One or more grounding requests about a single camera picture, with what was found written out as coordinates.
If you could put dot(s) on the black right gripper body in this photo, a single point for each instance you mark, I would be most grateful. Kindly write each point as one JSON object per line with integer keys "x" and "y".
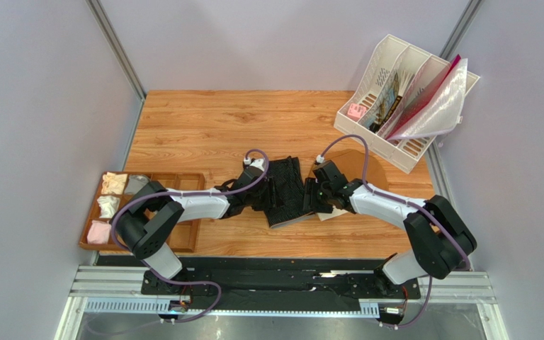
{"x": 311, "y": 196}

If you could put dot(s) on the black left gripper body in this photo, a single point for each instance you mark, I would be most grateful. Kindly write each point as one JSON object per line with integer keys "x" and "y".
{"x": 253, "y": 200}

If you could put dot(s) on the black striped underwear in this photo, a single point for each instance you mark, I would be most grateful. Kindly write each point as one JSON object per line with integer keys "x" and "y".
{"x": 290, "y": 191}

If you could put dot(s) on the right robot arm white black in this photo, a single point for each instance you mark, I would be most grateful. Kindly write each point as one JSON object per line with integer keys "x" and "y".
{"x": 440, "y": 240}

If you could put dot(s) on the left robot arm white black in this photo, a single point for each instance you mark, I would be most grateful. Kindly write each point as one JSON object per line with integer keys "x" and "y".
{"x": 144, "y": 224}

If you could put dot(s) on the grey rolled underwear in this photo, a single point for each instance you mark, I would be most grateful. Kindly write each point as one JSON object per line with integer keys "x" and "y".
{"x": 135, "y": 183}

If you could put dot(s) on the cream rolled underwear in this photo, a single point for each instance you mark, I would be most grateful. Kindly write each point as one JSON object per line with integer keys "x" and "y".
{"x": 113, "y": 184}

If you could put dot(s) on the white rolled underwear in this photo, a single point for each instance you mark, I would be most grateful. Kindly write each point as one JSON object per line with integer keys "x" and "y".
{"x": 108, "y": 206}

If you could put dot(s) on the pink rolled underwear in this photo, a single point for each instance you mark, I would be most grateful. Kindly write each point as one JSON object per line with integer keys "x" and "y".
{"x": 98, "y": 233}

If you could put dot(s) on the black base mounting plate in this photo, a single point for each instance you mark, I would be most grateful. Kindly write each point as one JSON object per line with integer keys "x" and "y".
{"x": 272, "y": 284}

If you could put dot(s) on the pink sticky note pad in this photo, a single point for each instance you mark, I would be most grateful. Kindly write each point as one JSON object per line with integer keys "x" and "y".
{"x": 356, "y": 111}

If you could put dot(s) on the illustrated booklet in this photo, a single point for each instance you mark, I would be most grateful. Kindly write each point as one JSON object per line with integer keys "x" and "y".
{"x": 390, "y": 96}

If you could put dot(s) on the clear bubble plastic folder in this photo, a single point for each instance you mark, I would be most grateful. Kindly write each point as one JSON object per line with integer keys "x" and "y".
{"x": 442, "y": 113}

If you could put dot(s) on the white plastic file rack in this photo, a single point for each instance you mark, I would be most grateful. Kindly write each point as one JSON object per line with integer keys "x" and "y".
{"x": 390, "y": 54}

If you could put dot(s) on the wooden compartment tray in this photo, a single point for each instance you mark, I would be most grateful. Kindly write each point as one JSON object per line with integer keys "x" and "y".
{"x": 182, "y": 182}

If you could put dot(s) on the red plastic folder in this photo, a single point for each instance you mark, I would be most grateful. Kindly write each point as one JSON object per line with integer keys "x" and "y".
{"x": 421, "y": 89}

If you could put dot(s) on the aluminium rail frame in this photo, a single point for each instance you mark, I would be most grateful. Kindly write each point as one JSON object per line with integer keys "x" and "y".
{"x": 462, "y": 304}

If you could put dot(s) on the right aluminium corner post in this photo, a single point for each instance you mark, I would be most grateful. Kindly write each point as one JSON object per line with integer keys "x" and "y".
{"x": 460, "y": 29}

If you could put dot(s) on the aluminium corner post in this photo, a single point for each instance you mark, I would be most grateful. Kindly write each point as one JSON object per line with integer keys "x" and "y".
{"x": 106, "y": 26}
{"x": 460, "y": 29}

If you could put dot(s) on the left aluminium corner post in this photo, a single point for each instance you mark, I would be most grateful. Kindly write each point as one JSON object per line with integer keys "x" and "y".
{"x": 106, "y": 26}

